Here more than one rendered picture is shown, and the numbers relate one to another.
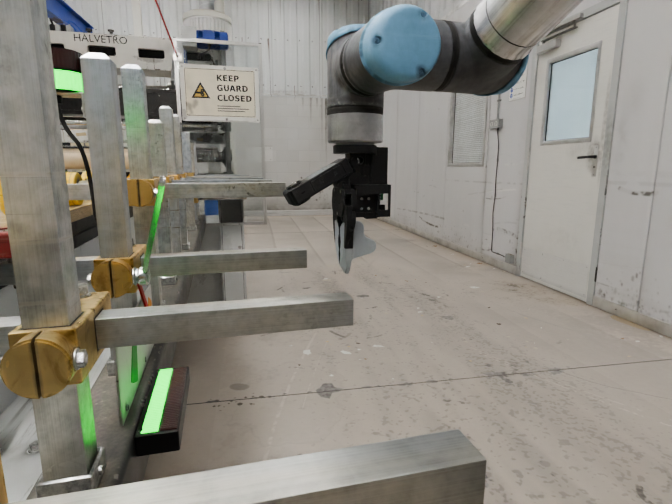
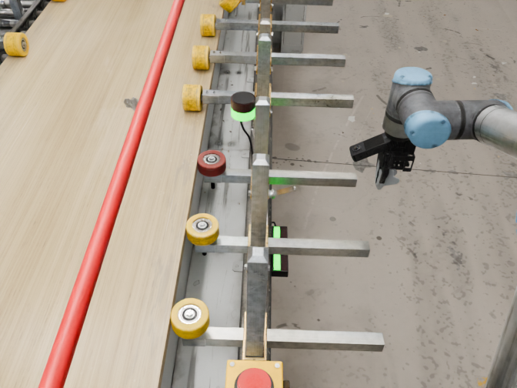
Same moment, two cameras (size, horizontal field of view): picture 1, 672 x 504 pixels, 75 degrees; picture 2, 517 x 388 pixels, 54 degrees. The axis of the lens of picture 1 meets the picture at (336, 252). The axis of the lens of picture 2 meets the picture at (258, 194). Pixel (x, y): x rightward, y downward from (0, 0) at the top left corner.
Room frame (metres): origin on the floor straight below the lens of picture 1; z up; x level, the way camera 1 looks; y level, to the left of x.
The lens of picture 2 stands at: (-0.40, 0.05, 1.81)
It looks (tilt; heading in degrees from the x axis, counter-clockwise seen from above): 44 degrees down; 15
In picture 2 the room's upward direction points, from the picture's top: 2 degrees clockwise
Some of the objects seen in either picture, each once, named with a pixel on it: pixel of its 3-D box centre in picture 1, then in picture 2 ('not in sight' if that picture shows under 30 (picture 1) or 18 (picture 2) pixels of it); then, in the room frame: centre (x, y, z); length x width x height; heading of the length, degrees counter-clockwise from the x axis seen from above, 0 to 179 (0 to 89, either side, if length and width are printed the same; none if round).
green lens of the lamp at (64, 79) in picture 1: (60, 83); (243, 110); (0.59, 0.35, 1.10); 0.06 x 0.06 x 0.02
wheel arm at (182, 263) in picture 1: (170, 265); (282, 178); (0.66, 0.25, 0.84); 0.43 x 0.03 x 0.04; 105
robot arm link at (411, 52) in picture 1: (394, 54); (427, 118); (0.62, -0.08, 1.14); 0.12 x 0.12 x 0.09; 19
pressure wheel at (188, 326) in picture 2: not in sight; (191, 327); (0.12, 0.32, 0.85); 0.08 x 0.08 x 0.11
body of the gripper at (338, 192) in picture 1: (358, 183); (397, 147); (0.73, -0.04, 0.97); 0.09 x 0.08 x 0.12; 105
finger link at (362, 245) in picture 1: (358, 247); (388, 180); (0.72, -0.04, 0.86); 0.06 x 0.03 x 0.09; 105
